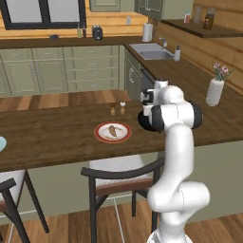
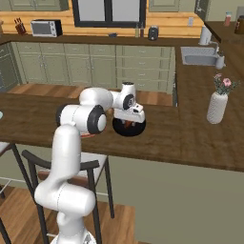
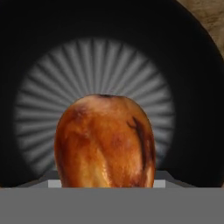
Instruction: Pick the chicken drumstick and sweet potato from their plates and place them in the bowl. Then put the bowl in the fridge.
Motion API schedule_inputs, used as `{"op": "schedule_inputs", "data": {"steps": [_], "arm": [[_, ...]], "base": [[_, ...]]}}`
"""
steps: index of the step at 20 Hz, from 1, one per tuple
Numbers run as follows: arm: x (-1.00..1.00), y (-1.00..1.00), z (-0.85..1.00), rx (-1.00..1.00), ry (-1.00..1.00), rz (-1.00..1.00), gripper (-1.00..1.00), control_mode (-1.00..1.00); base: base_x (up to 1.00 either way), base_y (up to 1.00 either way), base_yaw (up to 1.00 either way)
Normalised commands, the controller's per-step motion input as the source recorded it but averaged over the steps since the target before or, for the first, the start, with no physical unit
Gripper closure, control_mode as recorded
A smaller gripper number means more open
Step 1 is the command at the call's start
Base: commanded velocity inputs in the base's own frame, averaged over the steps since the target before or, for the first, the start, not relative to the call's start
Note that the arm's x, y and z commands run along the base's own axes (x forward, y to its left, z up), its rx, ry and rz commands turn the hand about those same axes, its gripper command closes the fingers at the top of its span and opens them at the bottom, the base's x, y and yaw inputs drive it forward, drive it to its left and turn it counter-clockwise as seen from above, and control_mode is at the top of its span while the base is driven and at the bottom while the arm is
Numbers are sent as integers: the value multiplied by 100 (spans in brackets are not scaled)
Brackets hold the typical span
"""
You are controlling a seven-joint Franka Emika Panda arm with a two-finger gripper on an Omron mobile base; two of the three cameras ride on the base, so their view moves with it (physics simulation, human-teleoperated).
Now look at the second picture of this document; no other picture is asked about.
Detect black framed window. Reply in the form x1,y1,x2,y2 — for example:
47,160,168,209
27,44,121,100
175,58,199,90
71,0,148,29

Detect black bowl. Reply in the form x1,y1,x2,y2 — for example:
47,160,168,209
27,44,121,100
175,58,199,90
112,117,148,138

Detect brown jar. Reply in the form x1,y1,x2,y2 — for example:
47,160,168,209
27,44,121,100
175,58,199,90
234,14,244,35

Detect green wall cupboard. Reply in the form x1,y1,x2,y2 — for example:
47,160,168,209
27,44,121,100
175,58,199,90
0,0,70,12
148,0,181,13

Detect brown knife block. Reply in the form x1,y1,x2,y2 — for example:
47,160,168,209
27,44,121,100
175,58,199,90
13,17,29,36

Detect silver toaster oven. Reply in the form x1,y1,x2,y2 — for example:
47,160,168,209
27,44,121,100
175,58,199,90
30,19,63,38

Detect dark green dishwasher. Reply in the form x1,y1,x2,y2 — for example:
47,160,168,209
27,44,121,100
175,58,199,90
0,43,21,93

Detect red lidded jar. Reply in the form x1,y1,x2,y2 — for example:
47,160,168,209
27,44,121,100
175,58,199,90
223,11,234,28

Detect white ribbed vase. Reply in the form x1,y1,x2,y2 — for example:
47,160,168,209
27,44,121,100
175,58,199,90
206,91,229,125

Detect green base cupboard run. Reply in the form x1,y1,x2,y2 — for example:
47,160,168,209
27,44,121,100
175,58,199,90
10,41,176,95

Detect pink flowers with green leaves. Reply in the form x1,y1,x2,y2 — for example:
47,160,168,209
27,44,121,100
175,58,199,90
213,72,241,96

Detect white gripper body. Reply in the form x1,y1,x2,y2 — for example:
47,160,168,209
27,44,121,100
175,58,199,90
112,108,147,125

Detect grey tap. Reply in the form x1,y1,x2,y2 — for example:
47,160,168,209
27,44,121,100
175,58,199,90
209,40,221,55

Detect white kettle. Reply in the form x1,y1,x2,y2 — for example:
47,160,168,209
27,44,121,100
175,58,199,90
198,25,213,47

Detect grey sink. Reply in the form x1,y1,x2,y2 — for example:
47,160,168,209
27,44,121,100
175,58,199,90
180,46,221,68

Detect black stool with grey seat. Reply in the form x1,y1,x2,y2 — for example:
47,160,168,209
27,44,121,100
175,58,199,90
0,141,21,244
21,149,115,244

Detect white soap dispenser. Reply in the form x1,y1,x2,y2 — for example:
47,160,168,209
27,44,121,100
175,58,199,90
214,51,226,71

